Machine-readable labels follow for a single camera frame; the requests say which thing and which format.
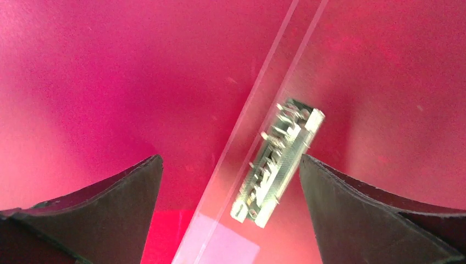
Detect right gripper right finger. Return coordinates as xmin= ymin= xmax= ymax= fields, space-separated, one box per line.
xmin=299 ymin=155 xmax=465 ymax=263

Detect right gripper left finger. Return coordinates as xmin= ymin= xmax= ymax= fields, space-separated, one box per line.
xmin=1 ymin=155 xmax=163 ymax=263

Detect silver folder clip mechanism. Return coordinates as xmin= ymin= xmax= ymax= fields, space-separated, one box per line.
xmin=230 ymin=98 xmax=325 ymax=228

